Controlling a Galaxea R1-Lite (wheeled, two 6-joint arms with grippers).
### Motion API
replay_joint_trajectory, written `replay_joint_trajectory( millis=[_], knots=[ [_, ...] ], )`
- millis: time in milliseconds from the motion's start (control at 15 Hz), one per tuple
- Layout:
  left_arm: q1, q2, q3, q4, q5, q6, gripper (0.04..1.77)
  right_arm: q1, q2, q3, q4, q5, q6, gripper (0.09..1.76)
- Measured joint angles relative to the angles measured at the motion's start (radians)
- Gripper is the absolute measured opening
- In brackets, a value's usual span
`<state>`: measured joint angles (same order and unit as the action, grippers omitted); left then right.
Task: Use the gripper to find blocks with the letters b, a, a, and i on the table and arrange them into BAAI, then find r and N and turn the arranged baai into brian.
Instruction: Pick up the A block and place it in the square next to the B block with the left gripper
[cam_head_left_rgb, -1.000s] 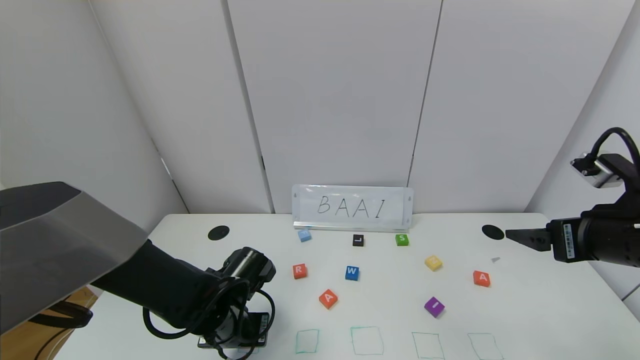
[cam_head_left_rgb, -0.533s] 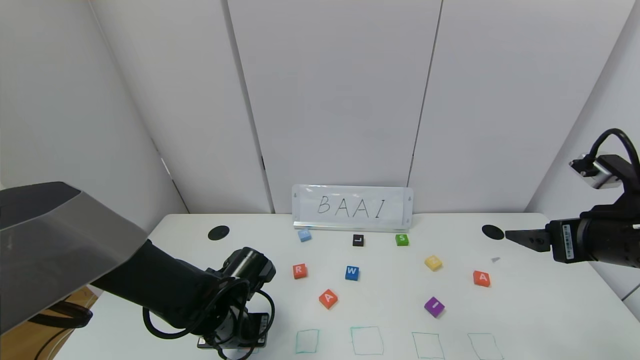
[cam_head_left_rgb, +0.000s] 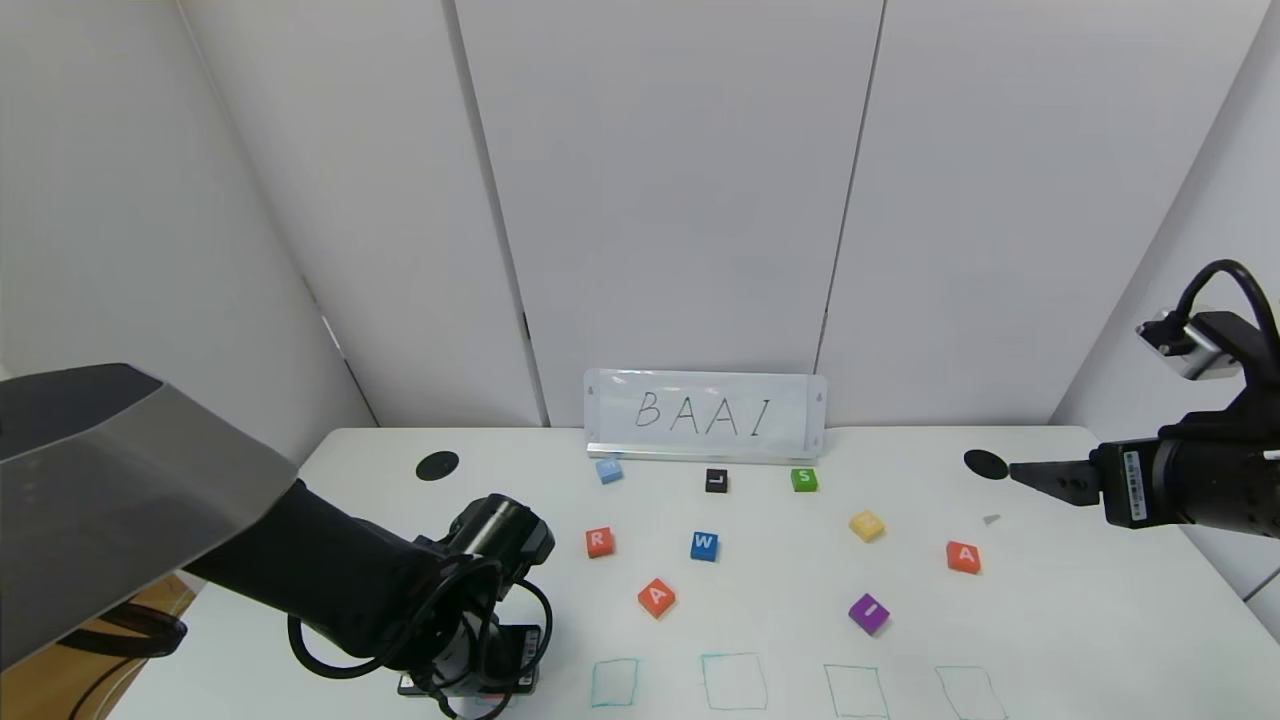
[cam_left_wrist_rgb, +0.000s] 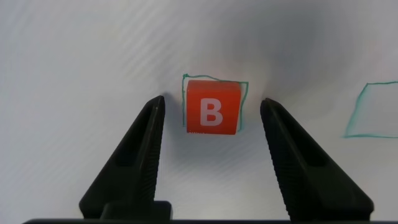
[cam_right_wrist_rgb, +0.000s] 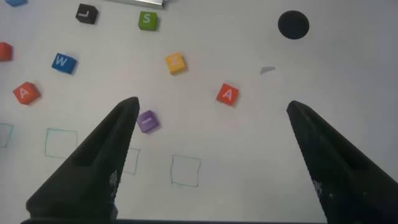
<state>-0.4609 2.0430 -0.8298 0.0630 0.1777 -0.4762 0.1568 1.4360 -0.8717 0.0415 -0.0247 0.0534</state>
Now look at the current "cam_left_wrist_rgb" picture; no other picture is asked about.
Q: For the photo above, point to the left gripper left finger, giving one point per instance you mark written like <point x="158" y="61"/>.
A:
<point x="130" y="174"/>

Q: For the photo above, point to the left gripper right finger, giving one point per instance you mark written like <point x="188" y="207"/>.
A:
<point x="311" y="180"/>

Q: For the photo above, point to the orange B letter block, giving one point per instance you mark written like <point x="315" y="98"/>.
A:
<point x="213" y="107"/>

